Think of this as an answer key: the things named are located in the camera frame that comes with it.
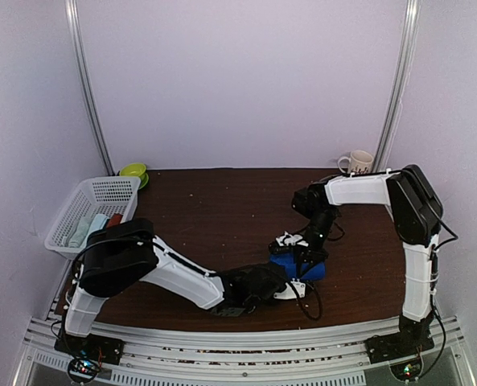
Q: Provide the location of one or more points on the blue cloth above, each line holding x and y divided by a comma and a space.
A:
304, 271

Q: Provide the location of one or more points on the left circuit board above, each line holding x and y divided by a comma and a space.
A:
82, 370

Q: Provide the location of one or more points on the lime green bowl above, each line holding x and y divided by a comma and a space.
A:
136, 169

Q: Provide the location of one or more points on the light blue folded towel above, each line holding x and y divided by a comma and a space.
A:
99, 221

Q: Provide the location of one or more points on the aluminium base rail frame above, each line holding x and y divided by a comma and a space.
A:
321, 356

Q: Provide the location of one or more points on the right aluminium corner post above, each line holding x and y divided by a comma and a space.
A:
392, 116

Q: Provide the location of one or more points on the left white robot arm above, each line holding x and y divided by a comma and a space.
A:
117, 257

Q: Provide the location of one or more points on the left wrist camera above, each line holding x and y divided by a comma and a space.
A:
296, 289

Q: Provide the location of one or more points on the white plastic perforated basket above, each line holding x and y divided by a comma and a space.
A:
106, 195

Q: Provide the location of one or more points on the circuit board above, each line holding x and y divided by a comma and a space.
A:
82, 370
407, 370

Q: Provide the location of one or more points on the rust brown folded towel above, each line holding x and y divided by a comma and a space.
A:
114, 220

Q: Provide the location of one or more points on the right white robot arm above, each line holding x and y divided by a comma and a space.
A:
416, 213

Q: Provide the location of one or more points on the right circuit board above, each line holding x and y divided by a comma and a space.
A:
407, 370

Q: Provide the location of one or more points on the aluminium corner post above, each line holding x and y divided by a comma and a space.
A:
72, 14
392, 116

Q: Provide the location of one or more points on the left aluminium corner post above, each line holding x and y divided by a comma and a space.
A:
72, 14

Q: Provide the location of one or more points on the white printed mug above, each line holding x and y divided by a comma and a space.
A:
358, 162

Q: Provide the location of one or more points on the mint green towel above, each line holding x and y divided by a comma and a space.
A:
79, 231

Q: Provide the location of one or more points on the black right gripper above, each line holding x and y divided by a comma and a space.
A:
310, 256

